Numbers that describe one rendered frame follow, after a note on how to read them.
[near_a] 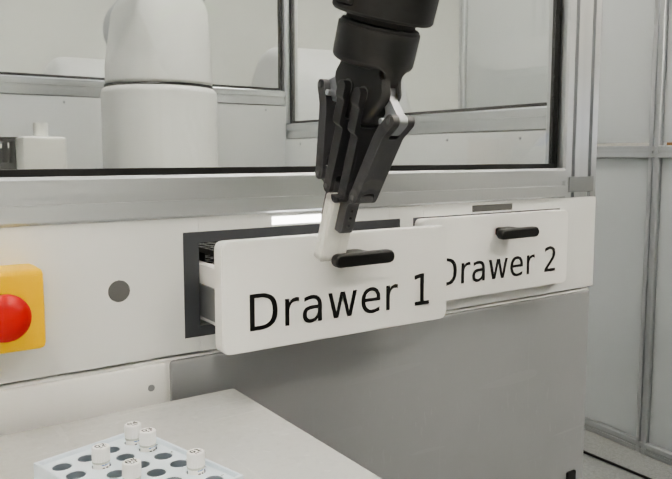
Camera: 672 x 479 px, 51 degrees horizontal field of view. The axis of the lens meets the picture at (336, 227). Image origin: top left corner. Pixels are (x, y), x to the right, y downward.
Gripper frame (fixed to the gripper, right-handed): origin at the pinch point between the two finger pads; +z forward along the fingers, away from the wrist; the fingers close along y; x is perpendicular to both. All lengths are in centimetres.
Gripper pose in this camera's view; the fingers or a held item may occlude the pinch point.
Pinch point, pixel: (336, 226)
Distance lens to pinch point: 70.9
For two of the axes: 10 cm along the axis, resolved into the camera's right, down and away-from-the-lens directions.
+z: -2.0, 9.0, 3.8
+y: 5.3, 4.2, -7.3
